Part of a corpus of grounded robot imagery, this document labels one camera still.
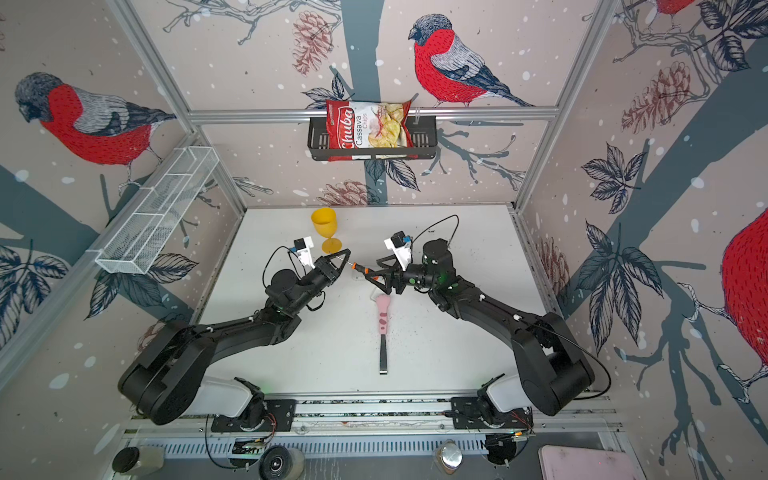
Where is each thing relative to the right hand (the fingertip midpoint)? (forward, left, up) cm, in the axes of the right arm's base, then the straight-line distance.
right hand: (369, 275), depth 78 cm
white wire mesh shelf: (+2, +57, +13) cm, 58 cm away
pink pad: (-36, -51, -20) cm, 65 cm away
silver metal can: (-37, -19, -9) cm, 43 cm away
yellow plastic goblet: (+25, +19, -6) cm, 32 cm away
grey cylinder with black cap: (-41, +46, -9) cm, 62 cm away
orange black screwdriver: (+1, +2, +1) cm, 3 cm away
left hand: (+3, +5, +6) cm, 8 cm away
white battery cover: (+6, 0, -20) cm, 21 cm away
